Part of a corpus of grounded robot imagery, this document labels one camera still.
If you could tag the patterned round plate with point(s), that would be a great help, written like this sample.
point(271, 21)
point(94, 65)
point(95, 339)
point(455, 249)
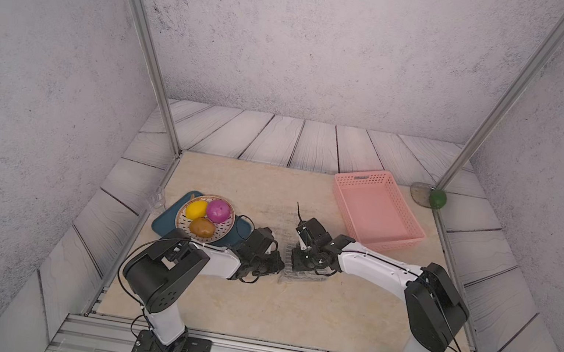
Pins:
point(206, 218)

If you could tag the green ball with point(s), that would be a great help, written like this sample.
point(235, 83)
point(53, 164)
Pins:
point(437, 199)

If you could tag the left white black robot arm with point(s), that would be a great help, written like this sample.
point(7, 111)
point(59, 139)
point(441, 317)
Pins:
point(157, 274)

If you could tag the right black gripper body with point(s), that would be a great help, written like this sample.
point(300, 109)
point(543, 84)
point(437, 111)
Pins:
point(304, 259)

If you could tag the grey round coaster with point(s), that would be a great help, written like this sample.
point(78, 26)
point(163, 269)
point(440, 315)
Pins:
point(421, 193)

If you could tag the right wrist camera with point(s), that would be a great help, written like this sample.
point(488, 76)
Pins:
point(312, 233)

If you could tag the left aluminium frame post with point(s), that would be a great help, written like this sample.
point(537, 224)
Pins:
point(139, 17)

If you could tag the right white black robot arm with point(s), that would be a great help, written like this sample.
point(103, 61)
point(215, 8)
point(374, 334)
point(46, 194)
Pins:
point(435, 309)

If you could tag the brown potato fruit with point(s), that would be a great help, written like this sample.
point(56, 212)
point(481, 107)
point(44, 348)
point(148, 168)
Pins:
point(202, 228)

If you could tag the grey striped square dishcloth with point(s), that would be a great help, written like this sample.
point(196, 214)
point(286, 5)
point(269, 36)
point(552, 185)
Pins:
point(289, 275)

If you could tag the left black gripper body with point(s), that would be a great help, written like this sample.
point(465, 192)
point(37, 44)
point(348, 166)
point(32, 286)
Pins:
point(266, 265)

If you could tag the purple ball fruit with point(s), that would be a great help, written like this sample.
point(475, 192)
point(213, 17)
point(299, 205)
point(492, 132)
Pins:
point(218, 211)

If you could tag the aluminium frame post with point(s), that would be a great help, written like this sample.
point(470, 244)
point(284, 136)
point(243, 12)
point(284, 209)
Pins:
point(534, 64)
point(139, 17)

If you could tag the right aluminium frame post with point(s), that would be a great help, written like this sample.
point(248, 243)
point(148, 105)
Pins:
point(534, 64)

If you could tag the pink plastic basket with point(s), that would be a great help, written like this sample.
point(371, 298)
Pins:
point(375, 212)

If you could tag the yellow lemon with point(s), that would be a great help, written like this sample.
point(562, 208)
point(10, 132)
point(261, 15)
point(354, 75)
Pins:
point(196, 209)

